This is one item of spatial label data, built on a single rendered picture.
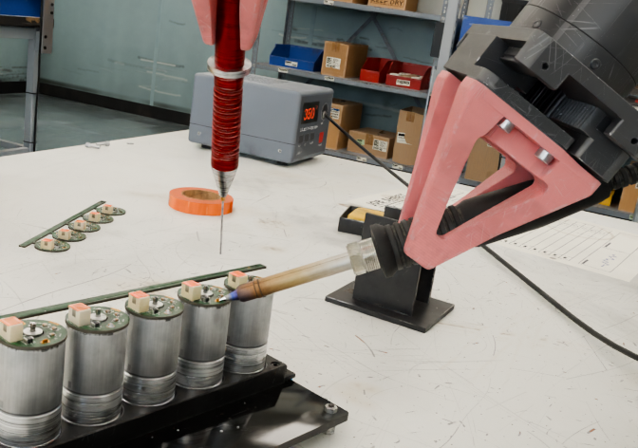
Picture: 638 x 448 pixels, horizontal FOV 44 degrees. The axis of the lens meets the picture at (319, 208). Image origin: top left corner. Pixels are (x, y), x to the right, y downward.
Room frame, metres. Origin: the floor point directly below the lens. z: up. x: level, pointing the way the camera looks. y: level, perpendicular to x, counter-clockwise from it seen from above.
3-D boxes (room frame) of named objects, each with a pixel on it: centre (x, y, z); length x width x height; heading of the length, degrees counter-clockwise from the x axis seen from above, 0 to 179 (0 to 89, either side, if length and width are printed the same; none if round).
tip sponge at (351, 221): (0.72, -0.06, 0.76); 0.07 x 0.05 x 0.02; 79
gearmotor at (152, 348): (0.31, 0.06, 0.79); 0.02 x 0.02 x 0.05
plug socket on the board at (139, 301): (0.31, 0.07, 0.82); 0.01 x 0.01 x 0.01; 50
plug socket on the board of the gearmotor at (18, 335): (0.26, 0.10, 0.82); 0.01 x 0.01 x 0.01; 50
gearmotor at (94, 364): (0.29, 0.08, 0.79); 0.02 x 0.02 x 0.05
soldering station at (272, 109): (1.03, 0.09, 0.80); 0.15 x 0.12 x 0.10; 70
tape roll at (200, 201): (0.71, 0.11, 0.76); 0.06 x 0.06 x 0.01
